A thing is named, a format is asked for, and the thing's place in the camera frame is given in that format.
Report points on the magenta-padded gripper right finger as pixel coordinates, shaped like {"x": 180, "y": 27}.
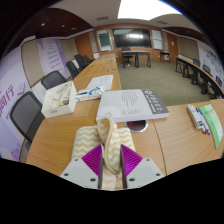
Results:
{"x": 140, "y": 171}

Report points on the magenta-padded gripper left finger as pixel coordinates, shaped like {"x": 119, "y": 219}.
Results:
{"x": 83, "y": 171}

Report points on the yellow white zigzag towel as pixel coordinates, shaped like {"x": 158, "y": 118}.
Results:
{"x": 111, "y": 143}

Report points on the large white flat book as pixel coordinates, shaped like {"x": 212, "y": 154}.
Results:
{"x": 130, "y": 105}

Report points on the white open cardboard box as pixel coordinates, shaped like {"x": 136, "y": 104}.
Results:
{"x": 58, "y": 106}

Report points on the small blue white carton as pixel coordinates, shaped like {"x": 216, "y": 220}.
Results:
{"x": 86, "y": 95}

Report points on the white marker box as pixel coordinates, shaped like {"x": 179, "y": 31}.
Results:
{"x": 193, "y": 115}

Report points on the blue marker pen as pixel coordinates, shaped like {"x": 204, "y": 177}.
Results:
{"x": 203, "y": 121}

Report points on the black mesh office chair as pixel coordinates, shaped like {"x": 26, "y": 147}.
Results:
{"x": 25, "y": 113}
{"x": 53, "y": 79}

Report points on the green booklet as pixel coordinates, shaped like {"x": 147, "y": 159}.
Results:
{"x": 213, "y": 123}

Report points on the group of black office chairs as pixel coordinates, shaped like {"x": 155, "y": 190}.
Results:
{"x": 80, "y": 63}

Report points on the row of wooden tables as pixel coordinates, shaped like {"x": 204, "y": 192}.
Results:
{"x": 193, "y": 68}

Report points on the dark desk with chair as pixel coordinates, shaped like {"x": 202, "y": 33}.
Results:
{"x": 135, "y": 55}

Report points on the row of black chairs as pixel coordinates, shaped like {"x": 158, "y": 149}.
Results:
{"x": 206, "y": 71}

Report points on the small dark side desk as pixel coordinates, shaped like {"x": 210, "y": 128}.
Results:
{"x": 164, "y": 53}

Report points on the brown wooden door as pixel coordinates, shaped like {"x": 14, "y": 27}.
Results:
{"x": 172, "y": 46}
{"x": 83, "y": 45}

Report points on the white framed whiteboard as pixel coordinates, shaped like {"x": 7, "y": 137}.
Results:
{"x": 157, "y": 39}

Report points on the bright ceiling light panel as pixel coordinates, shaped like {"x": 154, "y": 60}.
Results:
{"x": 146, "y": 9}

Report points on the narrow purple wall banner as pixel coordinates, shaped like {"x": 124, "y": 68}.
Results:
{"x": 51, "y": 56}

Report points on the colourful wall poster board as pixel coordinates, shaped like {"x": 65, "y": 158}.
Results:
{"x": 211, "y": 58}

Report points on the large black wall screen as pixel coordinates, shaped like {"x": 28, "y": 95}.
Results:
{"x": 131, "y": 37}

